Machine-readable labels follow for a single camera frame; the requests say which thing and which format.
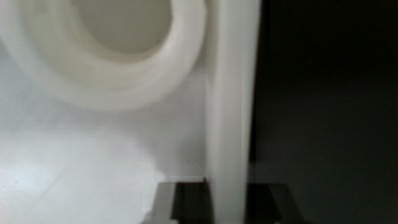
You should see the white square table top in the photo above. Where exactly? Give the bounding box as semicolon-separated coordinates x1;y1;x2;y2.
0;0;261;224

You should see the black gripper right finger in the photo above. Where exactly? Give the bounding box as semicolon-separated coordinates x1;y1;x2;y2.
245;183;305;224

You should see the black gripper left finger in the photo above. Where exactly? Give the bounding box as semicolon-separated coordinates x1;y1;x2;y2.
140;177;213;224

